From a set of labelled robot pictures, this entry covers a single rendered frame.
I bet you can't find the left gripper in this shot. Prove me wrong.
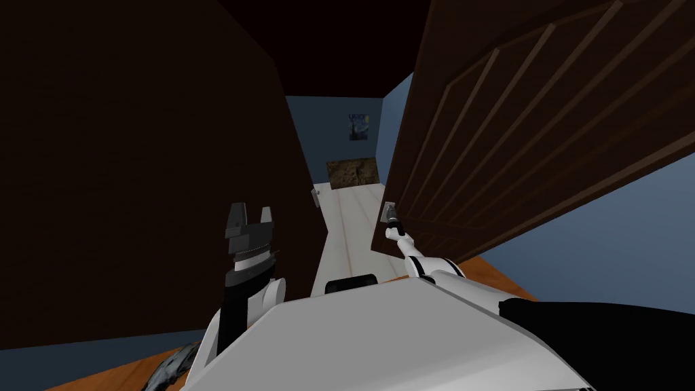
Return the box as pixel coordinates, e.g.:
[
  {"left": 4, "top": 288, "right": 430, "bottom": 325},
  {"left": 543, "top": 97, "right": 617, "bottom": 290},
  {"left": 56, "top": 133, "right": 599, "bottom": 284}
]
[{"left": 225, "top": 202, "right": 274, "bottom": 257}]

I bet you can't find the dark brown rectangular block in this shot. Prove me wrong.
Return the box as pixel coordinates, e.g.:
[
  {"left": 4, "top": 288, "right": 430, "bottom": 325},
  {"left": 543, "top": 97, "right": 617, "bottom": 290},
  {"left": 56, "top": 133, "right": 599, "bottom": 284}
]
[{"left": 325, "top": 157, "right": 379, "bottom": 191}]

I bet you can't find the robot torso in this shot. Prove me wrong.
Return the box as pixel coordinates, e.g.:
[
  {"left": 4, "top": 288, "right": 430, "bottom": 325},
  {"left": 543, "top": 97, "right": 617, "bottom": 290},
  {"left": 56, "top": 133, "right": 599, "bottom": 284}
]
[{"left": 181, "top": 274, "right": 595, "bottom": 391}]

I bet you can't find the dark brown panelled door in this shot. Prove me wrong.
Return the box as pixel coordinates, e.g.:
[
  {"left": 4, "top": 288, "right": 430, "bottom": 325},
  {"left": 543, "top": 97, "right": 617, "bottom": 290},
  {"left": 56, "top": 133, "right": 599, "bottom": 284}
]
[{"left": 371, "top": 0, "right": 695, "bottom": 265}]

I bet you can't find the blue picture on wall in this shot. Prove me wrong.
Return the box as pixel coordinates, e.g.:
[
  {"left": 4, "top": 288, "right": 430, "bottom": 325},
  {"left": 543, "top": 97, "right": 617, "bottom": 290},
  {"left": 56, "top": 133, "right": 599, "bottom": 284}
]
[{"left": 347, "top": 113, "right": 371, "bottom": 142}]

